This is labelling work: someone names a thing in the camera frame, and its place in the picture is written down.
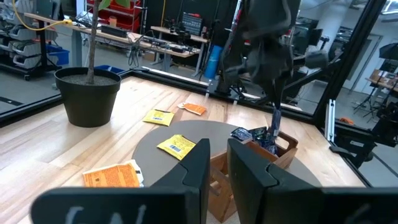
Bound black parts organiser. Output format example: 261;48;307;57
182;11;205;37

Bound white metal bracket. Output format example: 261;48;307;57
325;99;336;142

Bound orange white tea bag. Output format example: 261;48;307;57
82;159;144;188
177;101;208;116

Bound yellow cable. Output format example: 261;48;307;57
12;0;73;32

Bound dark blue tea bag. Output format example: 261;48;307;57
230;126;253;142
269;107;283;138
250;126;280;156

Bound blue plastic storage bin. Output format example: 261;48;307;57
94;64;126;75
45;44;70;66

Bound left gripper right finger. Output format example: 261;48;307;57
228;139;398;224

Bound wooden tea organizer tray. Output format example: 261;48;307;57
207;130;299;223

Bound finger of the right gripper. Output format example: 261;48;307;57
262;77;277;108
275;74;292;110

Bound green plant in black pot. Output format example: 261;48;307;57
54;0;131;128

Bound wooden desk with equipment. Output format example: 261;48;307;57
150;26;210;77

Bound yellow tea bag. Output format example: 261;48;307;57
142;108;175;127
156;134;197;161

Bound black rack grey bins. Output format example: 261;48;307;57
0;0;60;80

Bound red storage bins shelf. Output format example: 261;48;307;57
86;0;144;34

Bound round grey table mat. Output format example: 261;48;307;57
132;119;323;224

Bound blue cylinder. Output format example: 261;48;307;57
203;45;224;80

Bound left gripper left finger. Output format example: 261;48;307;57
30;139;211;224

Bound long wooden workbench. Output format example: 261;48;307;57
24;12;200;74

